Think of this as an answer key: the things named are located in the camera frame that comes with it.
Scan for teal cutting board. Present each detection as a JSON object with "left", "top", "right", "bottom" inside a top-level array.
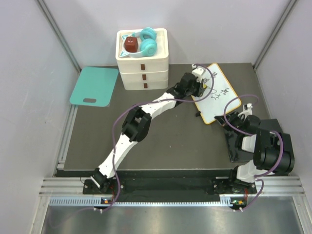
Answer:
[{"left": 70, "top": 67, "right": 119, "bottom": 107}]

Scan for white three-drawer storage box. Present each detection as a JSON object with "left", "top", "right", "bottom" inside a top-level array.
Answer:
[{"left": 115, "top": 28, "right": 169, "bottom": 90}]

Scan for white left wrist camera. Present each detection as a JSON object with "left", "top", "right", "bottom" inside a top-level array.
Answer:
[{"left": 192, "top": 64, "right": 206, "bottom": 78}]

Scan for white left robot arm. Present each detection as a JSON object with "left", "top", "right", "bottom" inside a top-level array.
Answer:
[{"left": 91, "top": 69, "right": 205, "bottom": 194}]

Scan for dark red cube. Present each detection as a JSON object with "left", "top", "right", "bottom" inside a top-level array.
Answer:
[{"left": 124, "top": 37, "right": 138, "bottom": 53}]

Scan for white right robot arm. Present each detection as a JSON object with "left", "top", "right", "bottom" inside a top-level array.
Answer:
[{"left": 215, "top": 112, "right": 295, "bottom": 193}]

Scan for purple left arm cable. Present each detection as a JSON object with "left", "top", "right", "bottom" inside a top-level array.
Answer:
[{"left": 112, "top": 63, "right": 215, "bottom": 213}]

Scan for teal cat-ear headphones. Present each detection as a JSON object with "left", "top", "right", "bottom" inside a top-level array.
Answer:
[{"left": 119, "top": 27, "right": 157, "bottom": 59}]

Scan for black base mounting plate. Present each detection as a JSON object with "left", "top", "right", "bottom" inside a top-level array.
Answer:
[{"left": 82, "top": 177, "right": 257, "bottom": 195}]

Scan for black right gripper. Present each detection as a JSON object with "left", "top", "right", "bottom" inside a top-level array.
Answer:
[{"left": 214, "top": 111, "right": 244, "bottom": 136}]

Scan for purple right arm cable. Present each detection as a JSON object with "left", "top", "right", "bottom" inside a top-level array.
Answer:
[{"left": 223, "top": 95, "right": 285, "bottom": 212}]

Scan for yellow-framed whiteboard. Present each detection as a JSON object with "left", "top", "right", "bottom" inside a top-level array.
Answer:
[{"left": 195, "top": 63, "right": 241, "bottom": 125}]

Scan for black notebook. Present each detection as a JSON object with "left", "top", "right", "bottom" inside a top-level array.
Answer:
[{"left": 224, "top": 115, "right": 282, "bottom": 162}]

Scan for grey slotted cable duct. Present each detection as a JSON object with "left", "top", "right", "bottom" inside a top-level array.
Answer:
[{"left": 48, "top": 196, "right": 234, "bottom": 207}]

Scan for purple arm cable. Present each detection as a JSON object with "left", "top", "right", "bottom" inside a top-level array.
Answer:
[
  {"left": 223, "top": 95, "right": 285, "bottom": 212},
  {"left": 112, "top": 63, "right": 215, "bottom": 213}
]

